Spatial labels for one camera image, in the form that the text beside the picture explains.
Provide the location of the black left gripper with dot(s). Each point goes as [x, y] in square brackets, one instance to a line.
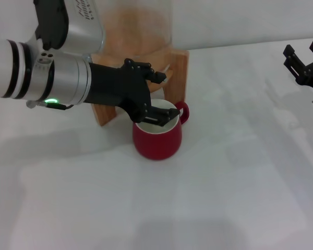
[120, 86]

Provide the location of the clear glass dispenser jar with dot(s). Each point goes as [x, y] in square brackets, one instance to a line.
[141, 28]

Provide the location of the wooden dispenser stand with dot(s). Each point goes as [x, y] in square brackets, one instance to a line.
[178, 75]

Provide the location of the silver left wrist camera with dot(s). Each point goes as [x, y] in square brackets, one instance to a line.
[81, 34]

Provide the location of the red cup with white inside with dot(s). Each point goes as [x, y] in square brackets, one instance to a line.
[156, 145]

